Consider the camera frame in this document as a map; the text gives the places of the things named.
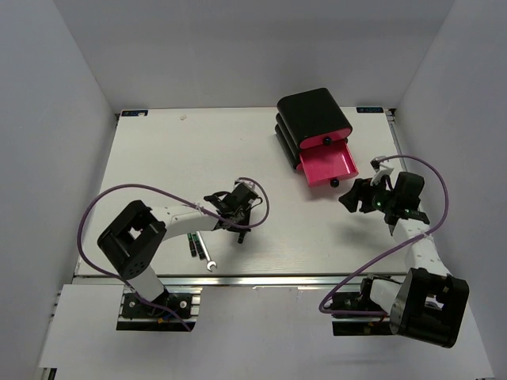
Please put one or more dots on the left blue corner label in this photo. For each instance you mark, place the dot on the left blue corner label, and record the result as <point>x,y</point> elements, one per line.
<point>134,113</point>

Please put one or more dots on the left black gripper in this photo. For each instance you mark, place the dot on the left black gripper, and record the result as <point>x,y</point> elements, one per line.
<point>238,229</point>

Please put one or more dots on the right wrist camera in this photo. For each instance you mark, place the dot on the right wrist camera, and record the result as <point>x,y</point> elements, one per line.
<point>383,170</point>

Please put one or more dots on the small precision screwdriver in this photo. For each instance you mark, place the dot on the small precision screwdriver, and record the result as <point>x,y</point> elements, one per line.
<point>198,248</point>
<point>242,233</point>
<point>192,245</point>

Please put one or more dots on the blue corner label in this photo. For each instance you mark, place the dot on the blue corner label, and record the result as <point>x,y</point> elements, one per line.
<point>134,113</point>
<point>369,110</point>

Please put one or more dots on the silver combination wrench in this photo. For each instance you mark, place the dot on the silver combination wrench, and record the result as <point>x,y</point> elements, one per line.
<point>211,264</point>

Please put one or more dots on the pink top drawer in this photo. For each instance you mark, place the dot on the pink top drawer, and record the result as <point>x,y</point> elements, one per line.
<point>326,139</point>

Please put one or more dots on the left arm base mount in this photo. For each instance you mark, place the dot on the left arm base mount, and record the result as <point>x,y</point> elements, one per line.
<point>135,316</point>

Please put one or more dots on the white foam board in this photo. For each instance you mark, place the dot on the white foam board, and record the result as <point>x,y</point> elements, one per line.
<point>243,333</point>

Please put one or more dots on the black drawer cabinet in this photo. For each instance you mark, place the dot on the black drawer cabinet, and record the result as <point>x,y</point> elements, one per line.
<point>303,115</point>

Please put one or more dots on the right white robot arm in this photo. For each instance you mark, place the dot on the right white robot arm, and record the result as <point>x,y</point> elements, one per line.
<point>429,304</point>

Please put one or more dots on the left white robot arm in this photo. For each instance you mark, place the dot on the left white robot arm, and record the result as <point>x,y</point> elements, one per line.
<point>132,239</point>

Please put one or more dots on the right blue corner label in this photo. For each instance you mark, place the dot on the right blue corner label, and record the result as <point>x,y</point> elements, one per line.
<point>369,110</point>

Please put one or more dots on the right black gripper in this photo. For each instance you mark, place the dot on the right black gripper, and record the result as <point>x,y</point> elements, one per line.
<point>361,190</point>

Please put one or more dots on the aluminium table edge rail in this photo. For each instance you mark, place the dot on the aluminium table edge rail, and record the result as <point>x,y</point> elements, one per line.
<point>230,280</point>

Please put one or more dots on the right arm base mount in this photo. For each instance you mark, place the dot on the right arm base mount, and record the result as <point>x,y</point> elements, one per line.
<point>364,312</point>

